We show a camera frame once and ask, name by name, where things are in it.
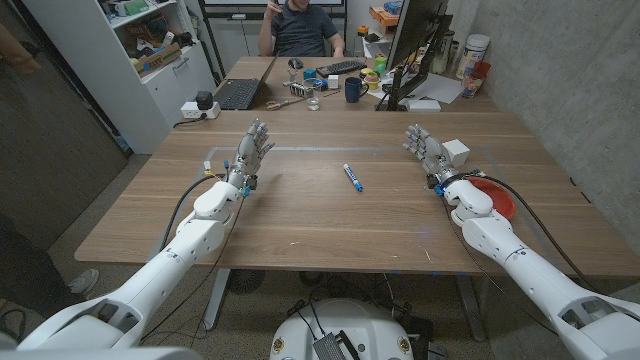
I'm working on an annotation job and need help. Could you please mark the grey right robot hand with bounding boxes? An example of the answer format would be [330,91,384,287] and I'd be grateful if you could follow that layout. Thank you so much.
[402,124,461,190]

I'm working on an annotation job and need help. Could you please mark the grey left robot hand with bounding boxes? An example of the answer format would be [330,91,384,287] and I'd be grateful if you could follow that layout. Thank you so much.
[225,118,276,191]

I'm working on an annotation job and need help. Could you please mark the person forearm tan sleeve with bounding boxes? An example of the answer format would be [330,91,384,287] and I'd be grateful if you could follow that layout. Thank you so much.
[0,22,42,76]

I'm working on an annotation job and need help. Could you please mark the red bowl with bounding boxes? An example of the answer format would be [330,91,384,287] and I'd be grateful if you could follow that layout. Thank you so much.
[467,176,517,221]

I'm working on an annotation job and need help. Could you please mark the blue marker pen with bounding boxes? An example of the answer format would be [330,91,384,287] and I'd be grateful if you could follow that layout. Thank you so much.
[342,163,364,193]

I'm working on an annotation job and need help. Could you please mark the flat white box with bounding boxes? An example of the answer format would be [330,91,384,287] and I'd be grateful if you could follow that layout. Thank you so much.
[405,98,442,113]

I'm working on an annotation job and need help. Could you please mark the black laptop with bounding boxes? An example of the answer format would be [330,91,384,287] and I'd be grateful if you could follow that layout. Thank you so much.
[213,55,278,112]

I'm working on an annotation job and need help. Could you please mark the white paper sheet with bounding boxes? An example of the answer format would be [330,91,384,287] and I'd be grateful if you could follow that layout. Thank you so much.
[369,72,464,105]

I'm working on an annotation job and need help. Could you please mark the white power strip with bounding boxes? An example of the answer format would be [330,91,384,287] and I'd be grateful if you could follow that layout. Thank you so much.
[180,101,222,120]

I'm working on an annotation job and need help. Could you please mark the clear drinking glass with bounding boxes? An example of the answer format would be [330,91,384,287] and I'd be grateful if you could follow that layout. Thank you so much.
[303,78,324,112]

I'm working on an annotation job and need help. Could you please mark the dark blue mug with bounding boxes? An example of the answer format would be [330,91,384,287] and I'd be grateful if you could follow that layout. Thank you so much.
[344,76,370,104]

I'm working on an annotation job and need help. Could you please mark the wooden office desk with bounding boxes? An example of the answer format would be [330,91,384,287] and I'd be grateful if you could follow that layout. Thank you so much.
[214,55,501,114]

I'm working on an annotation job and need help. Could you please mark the white round canister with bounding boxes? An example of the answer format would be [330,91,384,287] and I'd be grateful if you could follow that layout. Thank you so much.
[455,33,492,80]

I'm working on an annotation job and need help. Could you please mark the black computer monitor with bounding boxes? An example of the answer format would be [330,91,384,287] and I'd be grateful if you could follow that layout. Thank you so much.
[375,0,454,112]

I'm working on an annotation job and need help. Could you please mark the black keyboard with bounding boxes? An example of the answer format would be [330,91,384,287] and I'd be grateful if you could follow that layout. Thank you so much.
[315,59,367,78]

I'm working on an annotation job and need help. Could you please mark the brown cardboard box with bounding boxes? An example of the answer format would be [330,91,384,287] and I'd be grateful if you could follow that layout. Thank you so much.
[132,42,183,76]

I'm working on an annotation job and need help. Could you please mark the black round floor fan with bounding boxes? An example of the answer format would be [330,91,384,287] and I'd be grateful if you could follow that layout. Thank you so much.
[227,269,266,295]

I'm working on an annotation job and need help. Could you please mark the seated person dark shirt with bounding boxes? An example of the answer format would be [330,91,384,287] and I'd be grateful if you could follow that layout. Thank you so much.
[257,0,346,58]

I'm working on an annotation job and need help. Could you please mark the white shelf cabinet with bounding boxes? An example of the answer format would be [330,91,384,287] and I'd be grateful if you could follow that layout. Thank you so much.
[22,0,217,155]

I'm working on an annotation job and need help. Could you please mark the orange storage box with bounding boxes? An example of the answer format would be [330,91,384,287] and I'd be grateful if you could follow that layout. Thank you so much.
[368,4,401,27]

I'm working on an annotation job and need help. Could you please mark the grey table leg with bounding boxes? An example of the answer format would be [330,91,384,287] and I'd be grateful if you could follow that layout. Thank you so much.
[202,268,231,331]
[454,274,487,343]

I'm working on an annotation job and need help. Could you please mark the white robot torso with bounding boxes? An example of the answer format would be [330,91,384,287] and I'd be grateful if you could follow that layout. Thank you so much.
[268,298,415,360]

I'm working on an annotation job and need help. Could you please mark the grey finned electronics box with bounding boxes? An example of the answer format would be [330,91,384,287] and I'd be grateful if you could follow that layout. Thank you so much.
[313,333,347,360]

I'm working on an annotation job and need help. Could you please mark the person in dark trousers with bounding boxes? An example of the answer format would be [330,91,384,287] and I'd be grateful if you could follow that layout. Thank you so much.
[0,214,100,321]

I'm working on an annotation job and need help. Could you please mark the scissors with tan handles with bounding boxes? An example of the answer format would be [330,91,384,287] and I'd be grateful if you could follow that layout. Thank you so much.
[265,96,305,112]

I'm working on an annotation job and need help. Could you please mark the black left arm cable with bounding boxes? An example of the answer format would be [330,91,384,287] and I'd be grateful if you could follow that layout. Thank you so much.
[159,172,227,251]

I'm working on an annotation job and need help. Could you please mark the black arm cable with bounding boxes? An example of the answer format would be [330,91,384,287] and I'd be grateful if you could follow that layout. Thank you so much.
[464,172,601,294]
[159,172,227,251]

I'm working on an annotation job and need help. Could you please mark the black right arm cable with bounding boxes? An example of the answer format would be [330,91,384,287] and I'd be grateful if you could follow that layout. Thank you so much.
[464,172,601,294]

